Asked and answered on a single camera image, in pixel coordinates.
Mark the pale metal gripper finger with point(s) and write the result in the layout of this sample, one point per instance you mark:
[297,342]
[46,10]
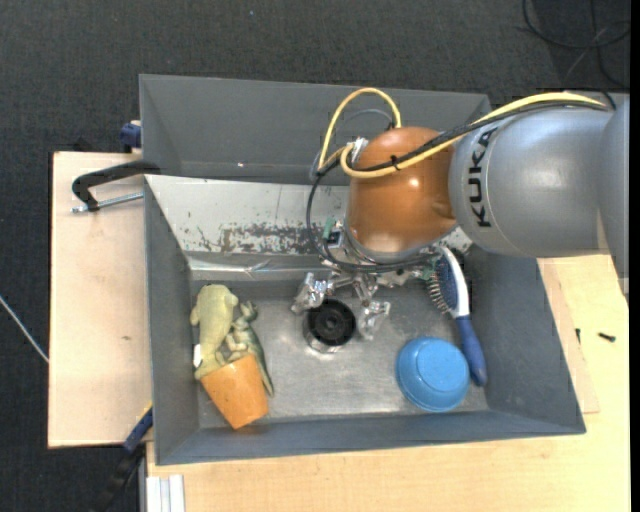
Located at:
[374,317]
[312,292]

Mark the green toy dinosaur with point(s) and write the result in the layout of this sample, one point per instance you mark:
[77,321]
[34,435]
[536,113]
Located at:
[252,345]

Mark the blue bowl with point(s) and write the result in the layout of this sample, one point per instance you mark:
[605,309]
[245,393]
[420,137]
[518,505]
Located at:
[432,375]

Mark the blue and white hairbrush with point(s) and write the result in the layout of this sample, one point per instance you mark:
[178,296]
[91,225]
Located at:
[462,310]

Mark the grey metal bin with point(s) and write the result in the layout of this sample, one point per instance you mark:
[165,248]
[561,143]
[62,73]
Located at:
[320,400]

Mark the pale green toy frog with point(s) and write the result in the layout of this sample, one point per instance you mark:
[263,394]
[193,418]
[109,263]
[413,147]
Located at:
[215,320]

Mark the orange cup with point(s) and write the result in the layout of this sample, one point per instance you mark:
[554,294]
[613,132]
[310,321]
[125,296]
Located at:
[237,392]

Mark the pale wood board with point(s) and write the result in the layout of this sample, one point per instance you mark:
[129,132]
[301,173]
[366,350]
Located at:
[97,300]

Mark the small black screw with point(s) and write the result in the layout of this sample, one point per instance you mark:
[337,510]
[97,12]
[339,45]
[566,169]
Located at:
[608,337]

